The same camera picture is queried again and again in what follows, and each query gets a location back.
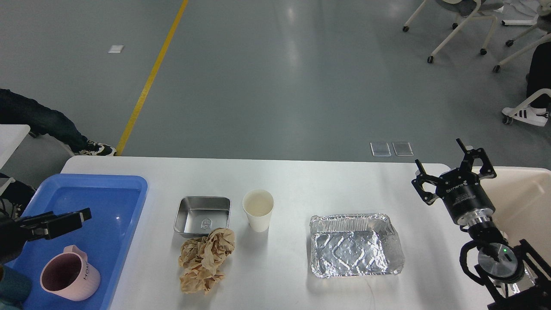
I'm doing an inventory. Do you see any small white side table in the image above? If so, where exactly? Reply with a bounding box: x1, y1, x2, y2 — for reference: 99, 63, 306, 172
0, 124, 30, 168

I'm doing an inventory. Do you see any clear floor plate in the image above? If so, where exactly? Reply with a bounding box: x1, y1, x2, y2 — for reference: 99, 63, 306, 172
392, 142, 415, 156
370, 142, 392, 157

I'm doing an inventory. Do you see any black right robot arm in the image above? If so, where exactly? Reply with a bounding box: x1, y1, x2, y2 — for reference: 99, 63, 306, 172
412, 139, 551, 310

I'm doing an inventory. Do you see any cream plastic bin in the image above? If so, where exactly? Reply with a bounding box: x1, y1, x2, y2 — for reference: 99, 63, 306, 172
481, 167, 551, 264

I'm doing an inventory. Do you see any white office chair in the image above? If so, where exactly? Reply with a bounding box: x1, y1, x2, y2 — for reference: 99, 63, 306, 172
493, 13, 551, 73
427, 0, 505, 64

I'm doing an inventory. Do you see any white sneaker with stripes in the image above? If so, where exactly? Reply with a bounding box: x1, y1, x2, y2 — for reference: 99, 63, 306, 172
501, 106, 549, 127

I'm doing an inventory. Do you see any blue plastic tray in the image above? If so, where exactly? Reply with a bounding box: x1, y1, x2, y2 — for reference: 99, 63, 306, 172
7, 174, 148, 310

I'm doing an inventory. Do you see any pink plastic mug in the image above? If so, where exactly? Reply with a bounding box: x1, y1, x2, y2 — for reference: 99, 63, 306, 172
40, 245, 102, 301

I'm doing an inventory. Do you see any teal cup in tray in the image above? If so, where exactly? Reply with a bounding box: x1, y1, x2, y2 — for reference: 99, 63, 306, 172
0, 265, 33, 310

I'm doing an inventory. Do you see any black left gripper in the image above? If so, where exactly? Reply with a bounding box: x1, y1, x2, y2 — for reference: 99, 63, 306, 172
0, 208, 91, 264

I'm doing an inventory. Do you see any clear floor plate left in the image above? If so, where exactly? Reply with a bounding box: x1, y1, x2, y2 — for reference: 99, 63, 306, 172
370, 142, 392, 157

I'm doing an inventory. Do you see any person in beige sweater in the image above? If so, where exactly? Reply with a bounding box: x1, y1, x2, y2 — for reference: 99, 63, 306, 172
0, 88, 117, 211

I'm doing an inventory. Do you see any aluminium foil tray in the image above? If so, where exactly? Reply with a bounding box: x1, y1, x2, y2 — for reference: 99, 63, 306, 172
309, 213, 405, 279

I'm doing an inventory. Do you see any clear floor plate right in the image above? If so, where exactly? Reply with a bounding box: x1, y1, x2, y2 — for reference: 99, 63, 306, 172
392, 142, 415, 156

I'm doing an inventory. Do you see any white paper cup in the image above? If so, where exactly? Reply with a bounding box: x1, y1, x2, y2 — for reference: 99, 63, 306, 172
242, 189, 274, 233

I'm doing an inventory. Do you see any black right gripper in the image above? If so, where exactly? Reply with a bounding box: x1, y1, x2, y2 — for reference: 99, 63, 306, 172
412, 138, 497, 226

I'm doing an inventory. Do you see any crumpled brown paper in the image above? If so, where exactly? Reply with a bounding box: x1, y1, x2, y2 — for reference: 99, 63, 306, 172
178, 228, 235, 294

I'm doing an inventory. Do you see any stainless steel square tray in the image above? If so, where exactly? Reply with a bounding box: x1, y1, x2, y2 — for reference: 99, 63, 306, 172
173, 196, 232, 238

